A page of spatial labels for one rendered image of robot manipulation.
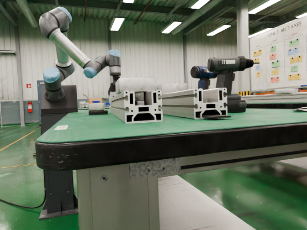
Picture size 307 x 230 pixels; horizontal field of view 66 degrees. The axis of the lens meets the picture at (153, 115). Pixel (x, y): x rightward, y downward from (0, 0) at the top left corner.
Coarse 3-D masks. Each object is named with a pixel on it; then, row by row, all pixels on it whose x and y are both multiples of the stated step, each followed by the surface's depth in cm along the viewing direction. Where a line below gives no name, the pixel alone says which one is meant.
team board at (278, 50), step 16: (304, 16) 330; (272, 32) 385; (288, 32) 357; (304, 32) 332; (256, 48) 421; (272, 48) 387; (288, 48) 358; (304, 48) 333; (256, 64) 423; (272, 64) 389; (288, 64) 360; (304, 64) 335; (256, 80) 426; (272, 80) 391; (288, 80) 361; (304, 80) 336
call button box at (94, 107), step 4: (88, 104) 121; (92, 104) 121; (96, 104) 122; (100, 104) 122; (88, 108) 121; (92, 108) 121; (96, 108) 122; (100, 108) 122; (104, 108) 123; (92, 112) 122; (96, 112) 122; (100, 112) 122; (104, 112) 123
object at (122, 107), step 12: (120, 96) 72; (132, 96) 62; (144, 96) 72; (156, 96) 63; (120, 108) 87; (132, 108) 62; (144, 108) 69; (156, 108) 63; (132, 120) 62; (144, 120) 62; (156, 120) 63
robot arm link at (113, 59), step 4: (112, 52) 154; (116, 52) 155; (108, 56) 156; (112, 56) 154; (116, 56) 154; (108, 60) 156; (112, 60) 154; (116, 60) 155; (120, 60) 158; (108, 64) 159; (112, 64) 154; (116, 64) 155; (120, 64) 157
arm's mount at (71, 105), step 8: (64, 88) 196; (72, 88) 198; (64, 96) 190; (72, 96) 192; (48, 104) 182; (56, 104) 183; (64, 104) 185; (72, 104) 186; (48, 112) 179; (56, 112) 181; (64, 112) 183; (72, 112) 184
